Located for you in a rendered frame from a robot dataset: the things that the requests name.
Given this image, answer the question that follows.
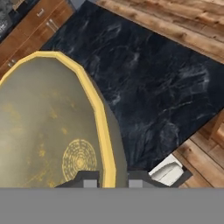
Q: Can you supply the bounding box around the brown wooden stool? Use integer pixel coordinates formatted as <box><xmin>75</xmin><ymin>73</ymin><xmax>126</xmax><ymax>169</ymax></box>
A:
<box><xmin>208</xmin><ymin>109</ymin><xmax>224</xmax><ymax>142</ymax></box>

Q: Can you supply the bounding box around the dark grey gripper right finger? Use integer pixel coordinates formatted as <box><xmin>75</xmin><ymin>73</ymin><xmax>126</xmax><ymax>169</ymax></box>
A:
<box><xmin>128</xmin><ymin>170</ymin><xmax>175</xmax><ymax>189</ymax></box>

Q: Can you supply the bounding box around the brown wooden cupboard run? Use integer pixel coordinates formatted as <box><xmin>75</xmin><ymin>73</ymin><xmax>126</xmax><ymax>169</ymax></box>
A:
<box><xmin>0</xmin><ymin>0</ymin><xmax>76</xmax><ymax>81</ymax></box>

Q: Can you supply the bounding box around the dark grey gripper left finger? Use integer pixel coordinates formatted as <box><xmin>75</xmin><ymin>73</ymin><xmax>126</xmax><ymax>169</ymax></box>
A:
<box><xmin>54</xmin><ymin>170</ymin><xmax>102</xmax><ymax>189</ymax></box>

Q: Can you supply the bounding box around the grey bowl with yellow rim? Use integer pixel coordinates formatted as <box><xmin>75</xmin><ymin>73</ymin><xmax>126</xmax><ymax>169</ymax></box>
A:
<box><xmin>0</xmin><ymin>50</ymin><xmax>129</xmax><ymax>189</ymax></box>

